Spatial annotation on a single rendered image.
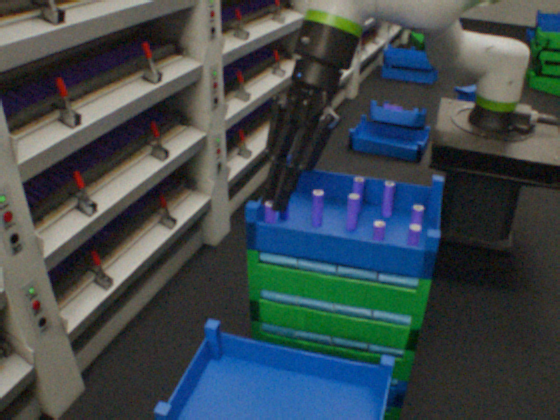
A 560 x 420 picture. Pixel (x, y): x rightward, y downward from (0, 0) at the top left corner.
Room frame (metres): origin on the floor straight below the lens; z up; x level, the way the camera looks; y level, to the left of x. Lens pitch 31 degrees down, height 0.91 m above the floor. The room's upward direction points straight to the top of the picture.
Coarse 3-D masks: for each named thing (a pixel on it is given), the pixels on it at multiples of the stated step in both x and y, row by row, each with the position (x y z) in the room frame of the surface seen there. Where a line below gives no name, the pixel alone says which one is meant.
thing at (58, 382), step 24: (0, 120) 0.72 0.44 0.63; (0, 144) 0.71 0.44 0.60; (0, 168) 0.70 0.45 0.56; (24, 216) 0.72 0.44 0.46; (0, 240) 0.66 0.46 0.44; (0, 264) 0.65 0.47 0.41; (24, 264) 0.69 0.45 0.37; (48, 288) 0.72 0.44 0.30; (0, 312) 0.66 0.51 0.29; (24, 312) 0.66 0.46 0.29; (48, 312) 0.70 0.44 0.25; (24, 336) 0.64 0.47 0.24; (48, 336) 0.69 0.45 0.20; (48, 360) 0.67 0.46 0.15; (72, 360) 0.72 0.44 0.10; (48, 384) 0.65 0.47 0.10; (72, 384) 0.70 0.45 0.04; (48, 408) 0.65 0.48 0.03
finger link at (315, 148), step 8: (328, 120) 0.73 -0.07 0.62; (320, 128) 0.73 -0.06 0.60; (328, 128) 0.74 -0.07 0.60; (312, 136) 0.73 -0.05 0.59; (320, 136) 0.73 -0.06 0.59; (328, 136) 0.74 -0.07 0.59; (312, 144) 0.73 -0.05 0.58; (320, 144) 0.73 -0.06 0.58; (304, 152) 0.73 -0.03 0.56; (312, 152) 0.72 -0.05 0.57; (320, 152) 0.73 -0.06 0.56; (304, 160) 0.72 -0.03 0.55; (312, 160) 0.73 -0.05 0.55; (304, 168) 0.72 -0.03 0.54
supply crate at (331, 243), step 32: (288, 160) 0.88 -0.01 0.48; (352, 192) 0.86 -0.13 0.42; (416, 192) 0.82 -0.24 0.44; (256, 224) 0.71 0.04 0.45; (288, 224) 0.78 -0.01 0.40; (288, 256) 0.69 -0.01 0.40; (320, 256) 0.68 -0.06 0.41; (352, 256) 0.66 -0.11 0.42; (384, 256) 0.65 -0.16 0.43; (416, 256) 0.63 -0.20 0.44
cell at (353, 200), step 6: (348, 198) 0.76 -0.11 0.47; (354, 198) 0.76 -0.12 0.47; (348, 204) 0.76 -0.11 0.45; (354, 204) 0.75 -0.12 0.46; (348, 210) 0.76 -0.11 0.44; (354, 210) 0.75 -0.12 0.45; (348, 216) 0.76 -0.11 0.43; (354, 216) 0.75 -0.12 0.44; (348, 222) 0.76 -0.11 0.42; (354, 222) 0.75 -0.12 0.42; (348, 228) 0.76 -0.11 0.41; (354, 228) 0.75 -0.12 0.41
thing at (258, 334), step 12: (252, 324) 0.71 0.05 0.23; (252, 336) 0.71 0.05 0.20; (264, 336) 0.70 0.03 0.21; (276, 336) 0.70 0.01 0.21; (300, 348) 0.68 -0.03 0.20; (312, 348) 0.68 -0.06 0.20; (324, 348) 0.67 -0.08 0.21; (336, 348) 0.66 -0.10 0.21; (360, 360) 0.65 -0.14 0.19; (372, 360) 0.64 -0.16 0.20; (396, 360) 0.63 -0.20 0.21; (408, 360) 0.63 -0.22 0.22; (396, 372) 0.63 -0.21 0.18; (408, 372) 0.62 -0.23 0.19
